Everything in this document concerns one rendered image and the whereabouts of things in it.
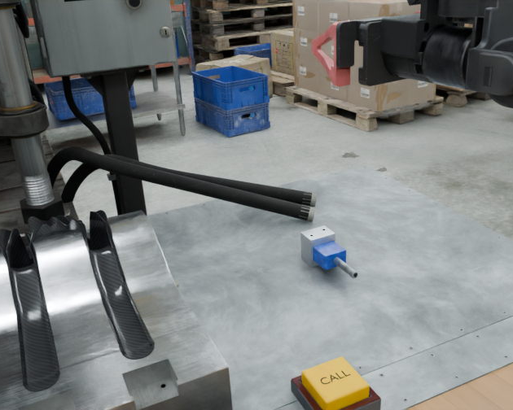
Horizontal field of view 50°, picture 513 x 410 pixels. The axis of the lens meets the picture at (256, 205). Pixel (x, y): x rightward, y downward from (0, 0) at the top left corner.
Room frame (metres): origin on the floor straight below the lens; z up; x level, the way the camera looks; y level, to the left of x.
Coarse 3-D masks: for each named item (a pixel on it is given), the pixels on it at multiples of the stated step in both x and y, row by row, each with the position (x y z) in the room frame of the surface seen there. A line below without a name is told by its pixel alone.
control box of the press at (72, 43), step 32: (32, 0) 1.32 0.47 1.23; (64, 0) 1.28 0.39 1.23; (96, 0) 1.31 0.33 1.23; (128, 0) 1.33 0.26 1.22; (160, 0) 1.36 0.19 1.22; (64, 32) 1.27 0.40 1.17; (96, 32) 1.30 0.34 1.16; (128, 32) 1.33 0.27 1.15; (160, 32) 1.36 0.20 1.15; (64, 64) 1.27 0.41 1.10; (96, 64) 1.30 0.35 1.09; (128, 64) 1.32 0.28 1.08; (128, 96) 1.37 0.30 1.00; (96, 128) 1.40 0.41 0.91; (128, 128) 1.37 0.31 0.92; (128, 192) 1.36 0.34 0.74
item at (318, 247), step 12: (324, 228) 0.87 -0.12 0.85; (300, 240) 0.86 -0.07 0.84; (312, 240) 0.83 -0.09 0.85; (324, 240) 0.84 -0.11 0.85; (312, 252) 0.83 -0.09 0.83; (324, 252) 0.81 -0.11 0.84; (336, 252) 0.80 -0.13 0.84; (312, 264) 0.83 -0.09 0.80; (324, 264) 0.80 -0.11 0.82; (336, 264) 0.79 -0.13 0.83
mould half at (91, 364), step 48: (48, 240) 0.73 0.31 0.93; (144, 240) 0.74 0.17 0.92; (0, 288) 0.64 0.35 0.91; (48, 288) 0.65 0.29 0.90; (96, 288) 0.65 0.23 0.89; (144, 288) 0.66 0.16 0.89; (0, 336) 0.57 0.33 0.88; (96, 336) 0.56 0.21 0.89; (192, 336) 0.54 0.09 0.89; (0, 384) 0.48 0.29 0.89; (96, 384) 0.47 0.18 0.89; (192, 384) 0.46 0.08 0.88
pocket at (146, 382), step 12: (168, 360) 0.50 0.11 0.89; (132, 372) 0.48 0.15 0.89; (144, 372) 0.49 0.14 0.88; (156, 372) 0.49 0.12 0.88; (168, 372) 0.50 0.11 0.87; (132, 384) 0.48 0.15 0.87; (144, 384) 0.49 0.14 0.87; (156, 384) 0.49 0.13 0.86; (168, 384) 0.49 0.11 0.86; (144, 396) 0.47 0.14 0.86; (156, 396) 0.47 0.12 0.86; (168, 396) 0.46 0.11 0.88
